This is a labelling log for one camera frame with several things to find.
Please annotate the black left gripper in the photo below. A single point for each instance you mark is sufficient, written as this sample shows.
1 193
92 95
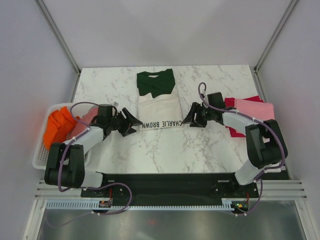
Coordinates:
132 120

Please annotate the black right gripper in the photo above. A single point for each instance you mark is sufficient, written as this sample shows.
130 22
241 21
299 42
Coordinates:
189 119

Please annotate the cream and green Charlie Brown shirt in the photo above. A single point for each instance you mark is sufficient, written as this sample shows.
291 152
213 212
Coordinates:
158 102

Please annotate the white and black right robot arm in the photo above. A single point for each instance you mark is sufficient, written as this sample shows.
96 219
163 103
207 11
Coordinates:
266 149

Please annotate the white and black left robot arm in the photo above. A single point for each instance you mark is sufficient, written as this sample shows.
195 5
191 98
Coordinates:
66 162

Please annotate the crimson folded t shirt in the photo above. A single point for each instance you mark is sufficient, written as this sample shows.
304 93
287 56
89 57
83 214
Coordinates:
230 102

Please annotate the light pink folded t shirt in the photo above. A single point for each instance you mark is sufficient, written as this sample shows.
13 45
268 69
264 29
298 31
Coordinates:
262 111

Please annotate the orange t shirt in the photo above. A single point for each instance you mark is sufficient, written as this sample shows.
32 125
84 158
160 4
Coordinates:
59 124

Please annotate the white plastic laundry basket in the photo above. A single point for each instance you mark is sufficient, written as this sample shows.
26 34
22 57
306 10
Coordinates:
41 153

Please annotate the white slotted cable duct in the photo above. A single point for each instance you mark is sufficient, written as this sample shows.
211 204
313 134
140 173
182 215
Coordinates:
63 204

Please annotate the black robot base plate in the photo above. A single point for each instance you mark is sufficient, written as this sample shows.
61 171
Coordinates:
127 178

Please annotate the left aluminium frame post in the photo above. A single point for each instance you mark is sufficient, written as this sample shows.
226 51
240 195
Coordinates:
57 34

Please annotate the aluminium frame post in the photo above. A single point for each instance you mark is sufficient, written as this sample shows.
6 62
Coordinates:
276 33
57 34

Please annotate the right aluminium frame post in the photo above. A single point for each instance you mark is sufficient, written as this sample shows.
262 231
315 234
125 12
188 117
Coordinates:
276 33

